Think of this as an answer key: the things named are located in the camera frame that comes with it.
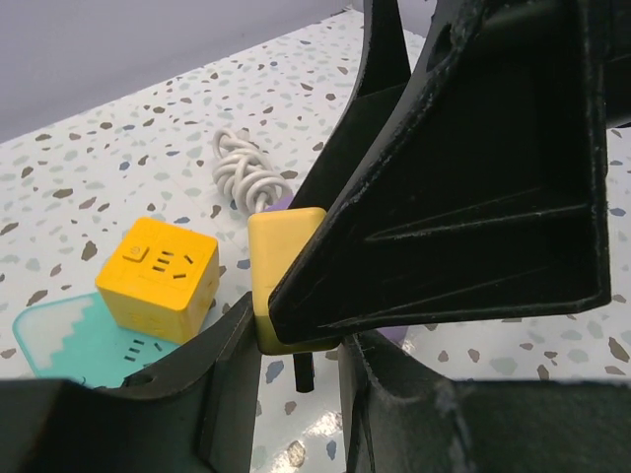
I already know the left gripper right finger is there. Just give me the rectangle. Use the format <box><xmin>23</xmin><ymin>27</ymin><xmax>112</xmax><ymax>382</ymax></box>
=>
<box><xmin>338</xmin><ymin>330</ymin><xmax>630</xmax><ymax>472</ymax></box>

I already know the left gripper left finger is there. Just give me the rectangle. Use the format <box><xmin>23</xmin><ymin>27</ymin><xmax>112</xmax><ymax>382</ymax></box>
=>
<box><xmin>1</xmin><ymin>294</ymin><xmax>261</xmax><ymax>472</ymax></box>

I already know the teal triangular socket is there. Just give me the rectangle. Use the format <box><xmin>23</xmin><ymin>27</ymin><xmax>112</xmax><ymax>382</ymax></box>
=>
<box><xmin>13</xmin><ymin>293</ymin><xmax>178</xmax><ymax>388</ymax></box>

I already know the white coiled power cord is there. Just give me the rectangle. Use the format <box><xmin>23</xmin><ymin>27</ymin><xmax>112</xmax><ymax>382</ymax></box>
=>
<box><xmin>211</xmin><ymin>128</ymin><xmax>293</xmax><ymax>218</ymax></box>

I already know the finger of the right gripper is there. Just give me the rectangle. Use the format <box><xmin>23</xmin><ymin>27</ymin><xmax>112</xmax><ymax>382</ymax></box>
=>
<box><xmin>269</xmin><ymin>1</ymin><xmax>611</xmax><ymax>344</ymax></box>
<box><xmin>293</xmin><ymin>0</ymin><xmax>411</xmax><ymax>210</ymax></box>

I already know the yellow small plug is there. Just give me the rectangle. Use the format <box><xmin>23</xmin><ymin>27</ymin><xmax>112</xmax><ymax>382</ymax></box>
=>
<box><xmin>246</xmin><ymin>206</ymin><xmax>344</xmax><ymax>394</ymax></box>

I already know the yellow cube socket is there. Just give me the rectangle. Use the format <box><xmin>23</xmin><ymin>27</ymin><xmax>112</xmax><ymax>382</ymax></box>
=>
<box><xmin>96</xmin><ymin>217</ymin><xmax>220</xmax><ymax>345</ymax></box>

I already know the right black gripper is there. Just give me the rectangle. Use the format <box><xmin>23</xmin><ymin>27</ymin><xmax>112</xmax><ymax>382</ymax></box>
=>
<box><xmin>599</xmin><ymin>0</ymin><xmax>631</xmax><ymax>129</ymax></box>

